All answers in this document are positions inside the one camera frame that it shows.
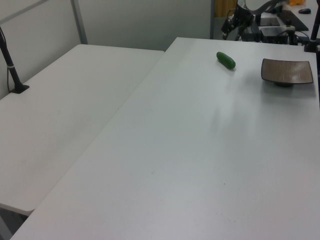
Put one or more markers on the brown square ceramic plate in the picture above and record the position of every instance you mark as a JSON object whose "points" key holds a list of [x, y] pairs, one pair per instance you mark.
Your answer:
{"points": [[287, 71]]}

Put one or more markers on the green cucumber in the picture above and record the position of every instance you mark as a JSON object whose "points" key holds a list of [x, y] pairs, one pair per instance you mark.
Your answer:
{"points": [[226, 60]]}

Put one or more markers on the black computer mouse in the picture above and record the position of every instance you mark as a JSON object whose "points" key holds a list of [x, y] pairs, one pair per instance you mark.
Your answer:
{"points": [[304, 10]]}

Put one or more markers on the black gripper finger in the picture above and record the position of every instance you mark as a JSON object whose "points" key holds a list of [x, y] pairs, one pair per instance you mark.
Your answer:
{"points": [[225, 30], [239, 33]]}

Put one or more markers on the grey metal partition post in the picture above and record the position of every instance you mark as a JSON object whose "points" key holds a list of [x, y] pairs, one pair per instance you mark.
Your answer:
{"points": [[79, 22]]}

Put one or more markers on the black knobbed post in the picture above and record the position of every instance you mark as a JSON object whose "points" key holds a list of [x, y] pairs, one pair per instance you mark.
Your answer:
{"points": [[289, 27]]}

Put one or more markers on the yellow toy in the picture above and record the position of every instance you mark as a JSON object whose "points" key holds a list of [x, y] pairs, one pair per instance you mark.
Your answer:
{"points": [[296, 2]]}

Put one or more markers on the black pole with white band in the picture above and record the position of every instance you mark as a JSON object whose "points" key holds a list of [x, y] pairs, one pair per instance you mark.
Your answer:
{"points": [[10, 63]]}

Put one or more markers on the silver metal box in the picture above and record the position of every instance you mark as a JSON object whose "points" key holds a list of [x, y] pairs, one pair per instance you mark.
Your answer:
{"points": [[269, 22]]}

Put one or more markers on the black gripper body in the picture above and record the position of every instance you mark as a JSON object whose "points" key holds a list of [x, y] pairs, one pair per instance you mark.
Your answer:
{"points": [[239, 18]]}

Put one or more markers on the black camera stand pole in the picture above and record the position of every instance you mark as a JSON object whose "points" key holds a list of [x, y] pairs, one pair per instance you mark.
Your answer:
{"points": [[313, 30]]}

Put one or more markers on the black control box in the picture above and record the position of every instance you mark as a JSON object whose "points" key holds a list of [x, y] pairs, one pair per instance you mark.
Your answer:
{"points": [[273, 35]]}

